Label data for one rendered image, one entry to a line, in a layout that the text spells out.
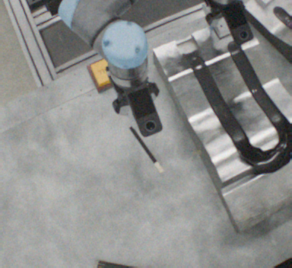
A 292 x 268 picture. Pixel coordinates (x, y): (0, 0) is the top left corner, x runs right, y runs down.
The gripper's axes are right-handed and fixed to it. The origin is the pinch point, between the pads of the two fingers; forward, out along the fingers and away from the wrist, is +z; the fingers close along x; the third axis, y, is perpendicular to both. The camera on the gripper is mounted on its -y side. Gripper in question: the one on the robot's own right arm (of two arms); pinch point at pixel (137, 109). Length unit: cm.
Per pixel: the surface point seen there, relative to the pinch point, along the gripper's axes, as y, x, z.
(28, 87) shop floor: 56, 30, 95
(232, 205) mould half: -28.9, -11.2, 8.8
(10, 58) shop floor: 74, 33, 95
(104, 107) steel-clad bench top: 8.2, 6.1, 15.0
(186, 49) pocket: 11.7, -18.7, 8.7
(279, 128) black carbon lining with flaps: -17.7, -29.3, 4.1
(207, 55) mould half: 7.1, -22.0, 6.0
